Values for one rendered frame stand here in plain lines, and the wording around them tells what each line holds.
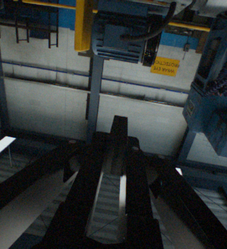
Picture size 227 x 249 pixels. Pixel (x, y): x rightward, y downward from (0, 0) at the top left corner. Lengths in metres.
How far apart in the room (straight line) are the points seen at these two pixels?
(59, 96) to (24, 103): 1.41
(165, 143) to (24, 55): 5.67
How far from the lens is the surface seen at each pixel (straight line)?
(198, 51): 5.93
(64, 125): 7.04
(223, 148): 0.97
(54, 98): 6.76
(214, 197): 7.00
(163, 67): 5.98
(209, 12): 0.76
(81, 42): 0.75
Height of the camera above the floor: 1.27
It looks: 27 degrees up
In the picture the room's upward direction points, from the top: 171 degrees counter-clockwise
